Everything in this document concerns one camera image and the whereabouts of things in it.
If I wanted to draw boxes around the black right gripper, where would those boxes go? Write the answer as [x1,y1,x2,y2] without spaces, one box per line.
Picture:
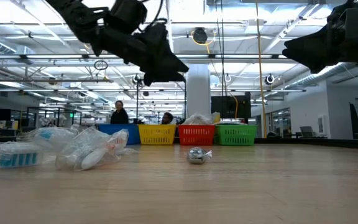
[283,7,358,74]

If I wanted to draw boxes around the red toothbrush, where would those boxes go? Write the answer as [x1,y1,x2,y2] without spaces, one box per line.
[54,126,139,171]

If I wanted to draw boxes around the yellow hanging cable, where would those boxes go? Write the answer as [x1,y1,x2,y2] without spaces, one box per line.
[255,0,267,138]

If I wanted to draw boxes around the blue plastic bin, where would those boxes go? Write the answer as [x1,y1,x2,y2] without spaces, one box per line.
[97,123,141,146]

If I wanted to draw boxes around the red plastic bin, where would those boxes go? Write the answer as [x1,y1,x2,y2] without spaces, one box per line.
[177,124,216,146]

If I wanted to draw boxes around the yellow plastic bin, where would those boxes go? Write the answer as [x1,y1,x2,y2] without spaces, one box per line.
[137,123,177,146]

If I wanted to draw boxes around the cotton balls plastic bag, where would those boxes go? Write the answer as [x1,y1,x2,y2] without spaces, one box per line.
[183,112,217,126]

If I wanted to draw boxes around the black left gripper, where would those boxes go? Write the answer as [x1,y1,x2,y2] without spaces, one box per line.
[94,23,190,87]

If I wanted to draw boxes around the white building column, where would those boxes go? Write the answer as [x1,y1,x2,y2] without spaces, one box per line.
[186,63,211,118]

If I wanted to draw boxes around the person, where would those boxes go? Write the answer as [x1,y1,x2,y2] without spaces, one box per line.
[161,111,175,125]
[109,100,130,125]

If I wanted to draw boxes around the green plastic bin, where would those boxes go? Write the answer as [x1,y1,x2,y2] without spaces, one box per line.
[213,123,257,146]

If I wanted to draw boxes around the teal toothbrush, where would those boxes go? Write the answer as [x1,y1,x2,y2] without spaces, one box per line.
[17,126,80,153]

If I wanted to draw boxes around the silver ventilation duct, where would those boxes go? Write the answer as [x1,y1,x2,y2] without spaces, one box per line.
[286,62,352,91]

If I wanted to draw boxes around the silver foil toothpaste tube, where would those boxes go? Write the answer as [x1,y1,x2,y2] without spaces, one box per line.
[186,146,213,165]

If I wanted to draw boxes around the blue toothbrush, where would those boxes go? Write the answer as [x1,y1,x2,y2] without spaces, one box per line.
[0,140,45,169]

